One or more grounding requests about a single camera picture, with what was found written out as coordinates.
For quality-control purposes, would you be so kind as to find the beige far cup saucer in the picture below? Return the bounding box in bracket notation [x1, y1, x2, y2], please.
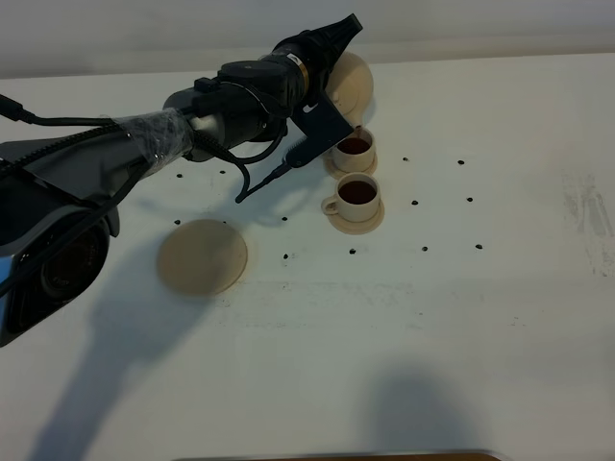
[323, 153, 378, 179]

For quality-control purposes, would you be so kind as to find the beige cup saucer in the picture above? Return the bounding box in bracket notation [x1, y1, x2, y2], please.
[327, 201, 385, 235]
[323, 153, 378, 179]

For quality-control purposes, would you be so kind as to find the beige far teacup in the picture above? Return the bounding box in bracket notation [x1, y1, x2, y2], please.
[332, 127, 376, 173]

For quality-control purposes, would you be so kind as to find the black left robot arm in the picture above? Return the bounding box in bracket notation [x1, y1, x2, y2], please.
[1, 15, 362, 344]

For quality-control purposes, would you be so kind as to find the beige near teacup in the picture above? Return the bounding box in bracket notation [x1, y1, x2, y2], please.
[321, 173, 381, 223]

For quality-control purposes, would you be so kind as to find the black braided camera cable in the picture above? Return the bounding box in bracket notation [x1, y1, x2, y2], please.
[0, 93, 308, 205]

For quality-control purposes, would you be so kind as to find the beige round teapot saucer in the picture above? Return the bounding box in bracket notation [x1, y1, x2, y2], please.
[156, 219, 249, 297]

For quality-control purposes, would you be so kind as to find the beige ceramic teapot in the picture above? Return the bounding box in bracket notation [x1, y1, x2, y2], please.
[326, 52, 374, 128]

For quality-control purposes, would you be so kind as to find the beige near cup saucer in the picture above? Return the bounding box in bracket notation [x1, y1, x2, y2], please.
[327, 201, 385, 235]

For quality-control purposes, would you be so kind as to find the beige teacup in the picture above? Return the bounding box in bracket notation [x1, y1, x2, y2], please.
[321, 173, 381, 223]
[332, 127, 376, 173]

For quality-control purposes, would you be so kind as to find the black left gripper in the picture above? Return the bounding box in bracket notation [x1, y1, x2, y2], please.
[258, 14, 361, 115]

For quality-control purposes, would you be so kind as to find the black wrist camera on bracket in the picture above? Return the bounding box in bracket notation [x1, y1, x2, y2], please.
[284, 91, 354, 168]

